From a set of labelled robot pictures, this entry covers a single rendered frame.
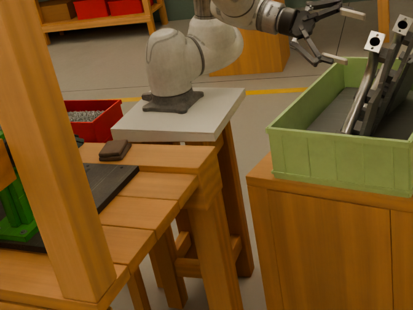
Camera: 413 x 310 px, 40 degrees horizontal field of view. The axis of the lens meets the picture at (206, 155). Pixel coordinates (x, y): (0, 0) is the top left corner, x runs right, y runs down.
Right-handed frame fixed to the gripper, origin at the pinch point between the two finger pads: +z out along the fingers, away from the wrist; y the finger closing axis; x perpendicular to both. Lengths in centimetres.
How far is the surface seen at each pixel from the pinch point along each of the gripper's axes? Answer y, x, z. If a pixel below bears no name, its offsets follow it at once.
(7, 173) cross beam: -67, -52, -43
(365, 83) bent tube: -7.2, 11.0, 6.1
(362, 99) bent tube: -11.7, 10.9, 6.8
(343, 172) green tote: -32.2, 15.4, 8.6
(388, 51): -0.1, 2.1, 9.9
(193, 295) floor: -89, 105, -43
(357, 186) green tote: -34.3, 17.1, 13.6
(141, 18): 141, 417, -316
